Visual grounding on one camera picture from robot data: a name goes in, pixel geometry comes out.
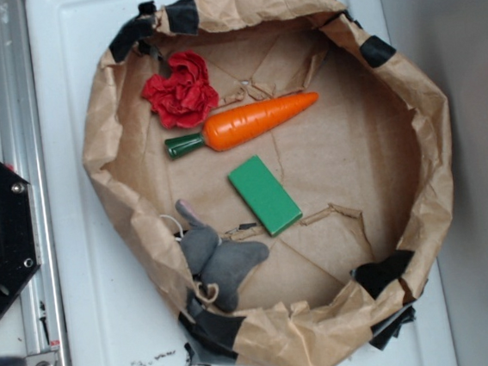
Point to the green rectangular block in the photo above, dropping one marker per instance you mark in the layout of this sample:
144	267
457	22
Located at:
265	196

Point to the brown paper bag tray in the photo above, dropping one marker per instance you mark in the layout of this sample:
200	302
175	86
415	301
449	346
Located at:
369	165

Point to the grey plush toy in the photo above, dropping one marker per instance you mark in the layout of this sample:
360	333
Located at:
215	261

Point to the aluminium extrusion rail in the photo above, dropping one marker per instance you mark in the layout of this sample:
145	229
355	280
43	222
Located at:
41	300

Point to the orange toy carrot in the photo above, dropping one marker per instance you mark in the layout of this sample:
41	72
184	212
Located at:
234	127

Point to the red paper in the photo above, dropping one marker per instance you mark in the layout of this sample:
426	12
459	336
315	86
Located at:
186	97

